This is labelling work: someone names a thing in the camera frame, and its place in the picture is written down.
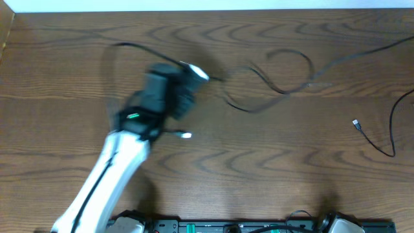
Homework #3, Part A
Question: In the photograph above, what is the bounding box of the black usb cable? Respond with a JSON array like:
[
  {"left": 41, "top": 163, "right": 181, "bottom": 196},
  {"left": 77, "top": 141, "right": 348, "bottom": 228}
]
[
  {"left": 351, "top": 87, "right": 414, "bottom": 158},
  {"left": 161, "top": 34, "right": 414, "bottom": 140}
]

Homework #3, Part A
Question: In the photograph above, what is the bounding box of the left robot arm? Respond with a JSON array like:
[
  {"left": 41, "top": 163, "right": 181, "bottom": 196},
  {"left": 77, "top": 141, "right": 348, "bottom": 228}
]
[{"left": 51, "top": 63, "right": 210, "bottom": 232}]

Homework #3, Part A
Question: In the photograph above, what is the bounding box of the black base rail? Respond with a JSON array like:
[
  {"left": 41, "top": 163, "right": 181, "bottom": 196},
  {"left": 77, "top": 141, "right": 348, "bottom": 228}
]
[{"left": 105, "top": 210, "right": 397, "bottom": 233}]

